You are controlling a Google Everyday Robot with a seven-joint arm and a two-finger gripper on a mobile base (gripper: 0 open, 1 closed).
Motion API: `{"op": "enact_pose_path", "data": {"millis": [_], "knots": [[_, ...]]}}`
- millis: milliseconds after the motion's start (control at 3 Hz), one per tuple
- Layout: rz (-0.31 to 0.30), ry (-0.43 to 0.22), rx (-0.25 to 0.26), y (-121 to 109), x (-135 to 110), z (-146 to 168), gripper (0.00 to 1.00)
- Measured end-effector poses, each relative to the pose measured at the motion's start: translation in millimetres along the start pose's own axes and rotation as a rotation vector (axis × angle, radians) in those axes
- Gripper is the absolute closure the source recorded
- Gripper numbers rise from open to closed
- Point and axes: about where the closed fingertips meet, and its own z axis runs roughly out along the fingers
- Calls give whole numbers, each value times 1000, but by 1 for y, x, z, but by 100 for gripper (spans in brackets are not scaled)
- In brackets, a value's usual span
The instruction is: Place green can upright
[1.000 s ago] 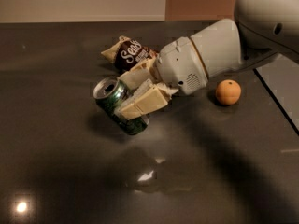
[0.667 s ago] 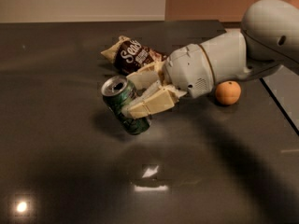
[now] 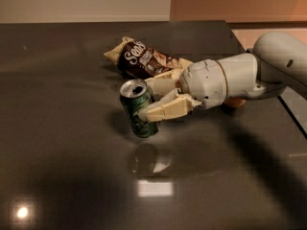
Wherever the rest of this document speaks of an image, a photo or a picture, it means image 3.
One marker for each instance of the orange fruit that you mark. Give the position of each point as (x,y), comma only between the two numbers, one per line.
(234,102)

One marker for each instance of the brown chip bag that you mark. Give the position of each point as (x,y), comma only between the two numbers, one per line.
(136,59)

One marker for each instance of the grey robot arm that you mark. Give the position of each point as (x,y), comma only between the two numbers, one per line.
(276,61)

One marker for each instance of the green soda can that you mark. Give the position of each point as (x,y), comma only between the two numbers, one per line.
(135,95)

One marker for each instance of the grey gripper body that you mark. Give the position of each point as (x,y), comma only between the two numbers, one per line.
(204,81)

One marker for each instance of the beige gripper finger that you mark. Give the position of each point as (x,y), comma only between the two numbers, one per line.
(163,83)
(172,105)

